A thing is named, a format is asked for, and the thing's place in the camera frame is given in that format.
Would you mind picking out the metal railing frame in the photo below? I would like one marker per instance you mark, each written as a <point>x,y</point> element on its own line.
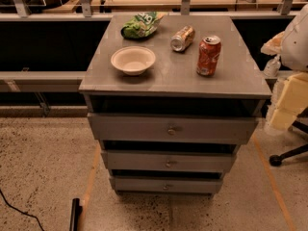
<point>107,8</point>

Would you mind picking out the top grey drawer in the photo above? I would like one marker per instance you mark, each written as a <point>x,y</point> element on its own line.
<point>223,130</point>

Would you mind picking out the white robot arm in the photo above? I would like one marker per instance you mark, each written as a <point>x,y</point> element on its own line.
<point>291,44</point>

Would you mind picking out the grey drawer cabinet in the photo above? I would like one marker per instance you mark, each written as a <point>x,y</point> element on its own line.
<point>172,87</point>

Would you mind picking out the red coke can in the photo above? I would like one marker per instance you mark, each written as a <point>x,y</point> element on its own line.
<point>209,50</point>

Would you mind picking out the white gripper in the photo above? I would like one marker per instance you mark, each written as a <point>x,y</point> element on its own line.
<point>296,47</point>

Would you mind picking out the black bar on floor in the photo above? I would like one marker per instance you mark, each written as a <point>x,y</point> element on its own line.
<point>75,213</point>

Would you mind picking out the black chair base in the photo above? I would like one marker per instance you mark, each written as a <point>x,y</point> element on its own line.
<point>276,160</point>

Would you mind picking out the silver gold can lying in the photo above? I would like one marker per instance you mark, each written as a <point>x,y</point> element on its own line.
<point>181,40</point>

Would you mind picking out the white paper bowl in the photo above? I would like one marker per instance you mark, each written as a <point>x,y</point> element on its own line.
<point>133,60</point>

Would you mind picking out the middle grey drawer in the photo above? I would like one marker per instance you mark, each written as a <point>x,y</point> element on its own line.
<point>159,161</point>

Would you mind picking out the green rice chip bag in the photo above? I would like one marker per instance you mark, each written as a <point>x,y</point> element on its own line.
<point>142,25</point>

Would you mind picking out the bottom grey drawer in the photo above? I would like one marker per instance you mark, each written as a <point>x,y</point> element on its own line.
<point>164,185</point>

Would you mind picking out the grey drawer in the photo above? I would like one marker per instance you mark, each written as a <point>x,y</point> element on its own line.
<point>223,130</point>
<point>164,185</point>
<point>159,161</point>

